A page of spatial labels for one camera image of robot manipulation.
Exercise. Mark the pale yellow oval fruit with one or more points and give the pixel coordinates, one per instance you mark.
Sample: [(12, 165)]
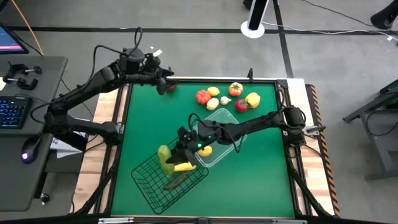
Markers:
[(212, 104)]

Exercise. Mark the yellow corn cob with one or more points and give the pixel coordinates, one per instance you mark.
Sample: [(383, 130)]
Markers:
[(185, 167)]

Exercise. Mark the clear plastic bin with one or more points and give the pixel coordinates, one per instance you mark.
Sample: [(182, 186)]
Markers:
[(217, 158)]

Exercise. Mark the black pole white base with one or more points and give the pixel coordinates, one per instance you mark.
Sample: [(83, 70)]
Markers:
[(253, 18)]

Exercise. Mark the black stand foot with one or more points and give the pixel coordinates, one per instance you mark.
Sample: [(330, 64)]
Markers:
[(385, 17)]

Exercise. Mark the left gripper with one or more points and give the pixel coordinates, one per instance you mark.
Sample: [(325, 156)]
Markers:
[(143, 77)]

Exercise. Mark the green table mat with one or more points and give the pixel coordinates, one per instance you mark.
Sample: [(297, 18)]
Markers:
[(248, 174)]

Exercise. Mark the black orange striped strip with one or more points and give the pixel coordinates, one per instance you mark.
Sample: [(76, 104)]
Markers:
[(323, 149)]

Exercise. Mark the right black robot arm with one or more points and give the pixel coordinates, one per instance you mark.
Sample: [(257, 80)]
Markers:
[(248, 126)]

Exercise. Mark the grey metal stand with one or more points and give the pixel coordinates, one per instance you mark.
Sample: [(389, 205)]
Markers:
[(376, 130)]

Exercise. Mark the yellow-orange round fruit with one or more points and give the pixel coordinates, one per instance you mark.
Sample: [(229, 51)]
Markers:
[(205, 151)]

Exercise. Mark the dark red apple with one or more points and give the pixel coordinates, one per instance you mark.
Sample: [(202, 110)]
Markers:
[(172, 88)]

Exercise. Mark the white garlic bulb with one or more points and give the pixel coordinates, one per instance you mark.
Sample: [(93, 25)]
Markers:
[(225, 100)]

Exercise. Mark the small black frame clamp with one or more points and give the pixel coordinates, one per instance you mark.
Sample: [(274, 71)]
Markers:
[(250, 74)]

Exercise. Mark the black mouse with light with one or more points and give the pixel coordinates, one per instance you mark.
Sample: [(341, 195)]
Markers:
[(29, 149)]

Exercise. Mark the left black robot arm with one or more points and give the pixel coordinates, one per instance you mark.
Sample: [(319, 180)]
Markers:
[(102, 79)]

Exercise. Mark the orange-red ribbed pumpkin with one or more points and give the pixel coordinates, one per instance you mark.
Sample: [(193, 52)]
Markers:
[(203, 97)]

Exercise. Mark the red bell pepper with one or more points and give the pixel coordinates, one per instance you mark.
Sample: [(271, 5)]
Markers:
[(241, 106)]

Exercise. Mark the monitor with blue screen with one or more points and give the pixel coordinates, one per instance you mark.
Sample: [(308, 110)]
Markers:
[(9, 40)]

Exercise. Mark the grey desk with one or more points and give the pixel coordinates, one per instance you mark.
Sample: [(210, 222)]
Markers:
[(18, 174)]

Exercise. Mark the silver metal bracket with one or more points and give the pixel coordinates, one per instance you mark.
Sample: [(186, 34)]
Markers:
[(115, 220), (289, 221)]

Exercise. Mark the white paper sheet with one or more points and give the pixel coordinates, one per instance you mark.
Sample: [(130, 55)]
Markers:
[(63, 149)]

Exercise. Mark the yellow lemon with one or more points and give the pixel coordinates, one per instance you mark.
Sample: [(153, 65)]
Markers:
[(213, 91)]

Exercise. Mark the backlit black keyboard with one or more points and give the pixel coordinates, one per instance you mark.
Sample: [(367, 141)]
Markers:
[(12, 112)]

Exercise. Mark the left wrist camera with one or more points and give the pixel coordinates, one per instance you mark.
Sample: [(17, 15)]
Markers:
[(131, 60)]

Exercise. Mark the yellow bell pepper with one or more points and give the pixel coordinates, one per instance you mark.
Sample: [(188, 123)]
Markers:
[(252, 100)]

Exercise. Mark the orange bell pepper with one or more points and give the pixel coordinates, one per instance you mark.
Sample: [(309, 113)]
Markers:
[(235, 89)]

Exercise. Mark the black knob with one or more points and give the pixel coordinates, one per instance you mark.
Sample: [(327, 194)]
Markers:
[(44, 197)]

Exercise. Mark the green leafy vegetable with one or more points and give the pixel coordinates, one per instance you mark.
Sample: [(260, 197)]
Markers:
[(164, 157)]

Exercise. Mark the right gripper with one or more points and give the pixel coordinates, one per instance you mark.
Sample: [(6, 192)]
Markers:
[(188, 140)]

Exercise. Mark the black C-clamp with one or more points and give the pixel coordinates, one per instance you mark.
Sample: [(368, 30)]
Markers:
[(21, 68), (21, 82)]

